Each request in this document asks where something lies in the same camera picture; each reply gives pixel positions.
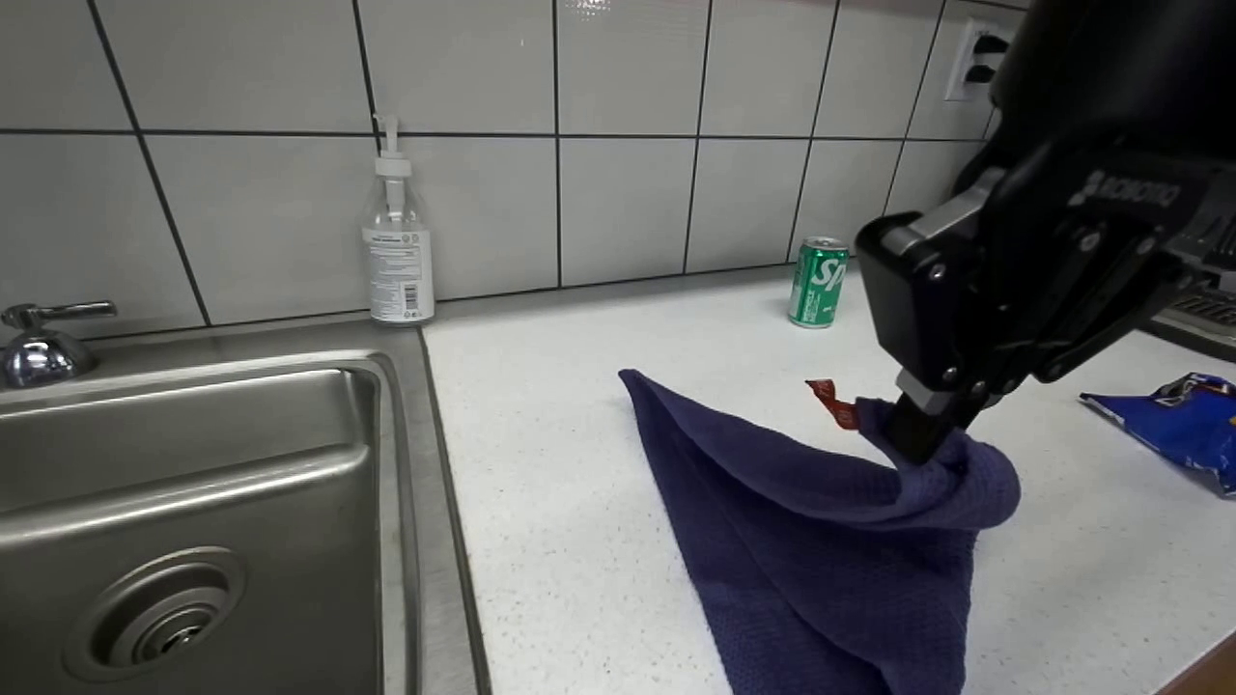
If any chrome sink faucet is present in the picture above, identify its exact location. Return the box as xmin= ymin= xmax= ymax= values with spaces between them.
xmin=0 ymin=296 xmax=119 ymax=393

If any wooden base cabinet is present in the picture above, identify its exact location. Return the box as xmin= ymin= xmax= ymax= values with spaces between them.
xmin=1155 ymin=633 xmax=1236 ymax=695

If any navy blue towel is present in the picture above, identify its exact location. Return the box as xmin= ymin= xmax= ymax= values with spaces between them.
xmin=615 ymin=367 xmax=1027 ymax=695

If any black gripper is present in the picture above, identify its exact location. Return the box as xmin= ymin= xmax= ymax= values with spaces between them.
xmin=947 ymin=0 xmax=1236 ymax=442

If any blue chip bag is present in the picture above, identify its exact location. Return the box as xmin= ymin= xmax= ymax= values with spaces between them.
xmin=1077 ymin=367 xmax=1236 ymax=501

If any clear soap pump bottle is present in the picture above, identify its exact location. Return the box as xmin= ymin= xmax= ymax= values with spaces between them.
xmin=361 ymin=120 xmax=439 ymax=328

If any white wall power outlet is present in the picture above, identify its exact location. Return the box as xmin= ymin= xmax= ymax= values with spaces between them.
xmin=944 ymin=14 xmax=1023 ymax=103

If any stainless steel sink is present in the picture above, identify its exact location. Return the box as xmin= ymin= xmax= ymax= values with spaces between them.
xmin=0 ymin=313 xmax=494 ymax=695

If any metal sink drain strainer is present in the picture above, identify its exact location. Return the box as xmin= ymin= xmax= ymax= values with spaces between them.
xmin=64 ymin=543 xmax=246 ymax=689

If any green soda can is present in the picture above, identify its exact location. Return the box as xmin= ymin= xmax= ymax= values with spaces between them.
xmin=785 ymin=233 xmax=855 ymax=331

